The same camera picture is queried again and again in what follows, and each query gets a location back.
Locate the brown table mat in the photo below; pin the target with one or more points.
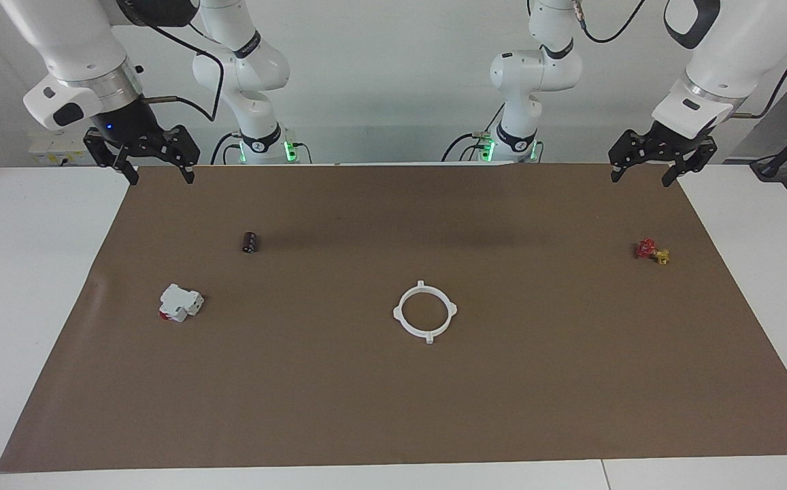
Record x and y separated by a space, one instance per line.
400 408

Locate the white circuit breaker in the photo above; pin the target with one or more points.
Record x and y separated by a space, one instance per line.
179 301

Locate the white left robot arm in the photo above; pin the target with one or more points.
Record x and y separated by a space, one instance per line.
740 47

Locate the small black connector block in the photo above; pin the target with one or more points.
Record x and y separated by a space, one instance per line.
251 243

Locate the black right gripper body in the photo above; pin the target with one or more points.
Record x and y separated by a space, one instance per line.
124 129

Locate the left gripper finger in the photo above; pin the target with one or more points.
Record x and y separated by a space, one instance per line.
702 153
628 150

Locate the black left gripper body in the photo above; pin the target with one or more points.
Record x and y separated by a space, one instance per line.
668 144

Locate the white wall socket strip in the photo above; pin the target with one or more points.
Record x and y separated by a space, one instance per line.
53 153

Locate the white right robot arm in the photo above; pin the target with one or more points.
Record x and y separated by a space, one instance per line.
73 41

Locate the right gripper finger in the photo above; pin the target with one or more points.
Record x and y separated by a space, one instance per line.
104 153
186 150

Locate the red handwheel yellow valve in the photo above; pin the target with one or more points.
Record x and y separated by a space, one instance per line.
646 249

